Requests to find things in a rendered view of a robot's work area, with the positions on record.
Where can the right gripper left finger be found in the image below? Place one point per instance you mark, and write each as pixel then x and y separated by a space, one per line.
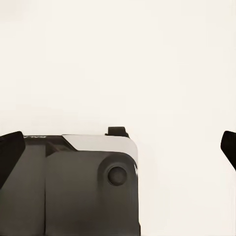
pixel 12 146

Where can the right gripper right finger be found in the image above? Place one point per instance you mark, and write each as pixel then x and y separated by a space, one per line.
pixel 228 146

